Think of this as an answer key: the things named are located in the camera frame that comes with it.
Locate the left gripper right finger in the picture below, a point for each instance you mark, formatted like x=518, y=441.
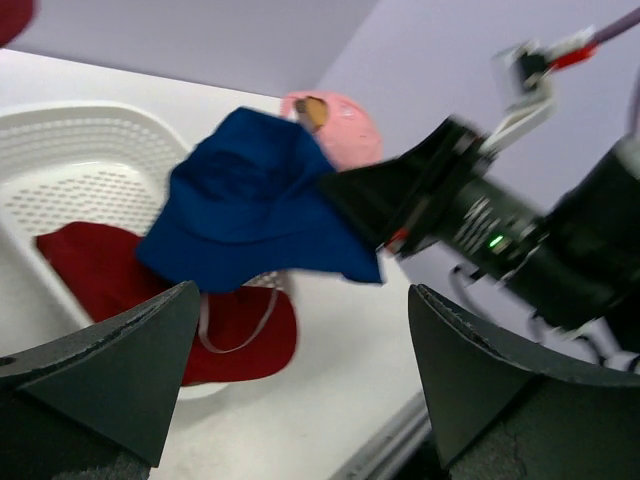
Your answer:
x=504, y=407

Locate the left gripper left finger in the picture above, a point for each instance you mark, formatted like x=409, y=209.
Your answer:
x=98, y=403

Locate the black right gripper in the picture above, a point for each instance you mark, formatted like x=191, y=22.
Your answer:
x=439, y=192

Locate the pink baseball cap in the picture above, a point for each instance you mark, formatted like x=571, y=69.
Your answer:
x=350, y=138

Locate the blue bucket hat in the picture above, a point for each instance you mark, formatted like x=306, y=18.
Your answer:
x=246, y=202

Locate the dark red bucket hat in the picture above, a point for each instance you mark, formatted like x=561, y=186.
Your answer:
x=15, y=17

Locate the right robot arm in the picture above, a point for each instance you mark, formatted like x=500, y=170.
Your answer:
x=575, y=264

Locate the wooden hat stand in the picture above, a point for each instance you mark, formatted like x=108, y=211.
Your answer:
x=312, y=113

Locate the white plastic basket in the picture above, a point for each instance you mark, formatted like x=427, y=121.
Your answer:
x=61, y=162

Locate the red cap with strap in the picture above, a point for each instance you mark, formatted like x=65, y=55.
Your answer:
x=248, y=334

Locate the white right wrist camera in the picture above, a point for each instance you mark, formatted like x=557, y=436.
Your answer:
x=522, y=75

